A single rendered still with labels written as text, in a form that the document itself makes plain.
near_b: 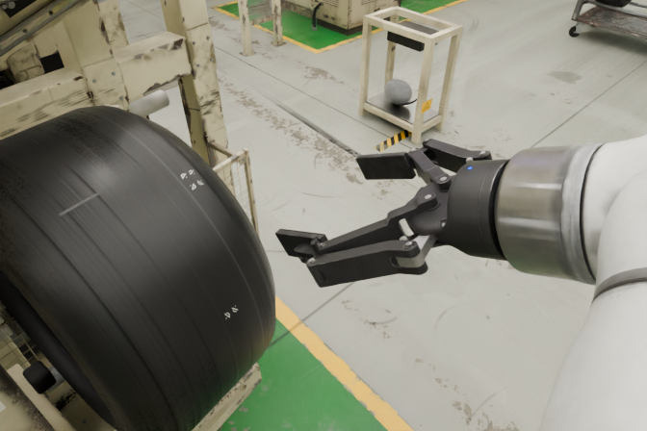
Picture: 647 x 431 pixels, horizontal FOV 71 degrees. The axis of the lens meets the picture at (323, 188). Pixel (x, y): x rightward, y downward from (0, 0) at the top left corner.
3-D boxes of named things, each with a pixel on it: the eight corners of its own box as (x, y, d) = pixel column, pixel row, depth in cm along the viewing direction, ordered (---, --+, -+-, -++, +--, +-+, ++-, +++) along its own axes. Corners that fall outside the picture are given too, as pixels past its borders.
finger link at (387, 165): (402, 155, 47) (406, 151, 47) (354, 158, 52) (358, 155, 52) (413, 179, 48) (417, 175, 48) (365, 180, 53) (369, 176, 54)
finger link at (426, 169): (436, 186, 37) (452, 178, 37) (403, 145, 48) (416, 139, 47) (452, 223, 39) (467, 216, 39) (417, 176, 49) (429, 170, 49)
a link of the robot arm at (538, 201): (638, 225, 33) (553, 220, 37) (613, 114, 29) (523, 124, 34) (600, 317, 28) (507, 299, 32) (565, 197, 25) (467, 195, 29)
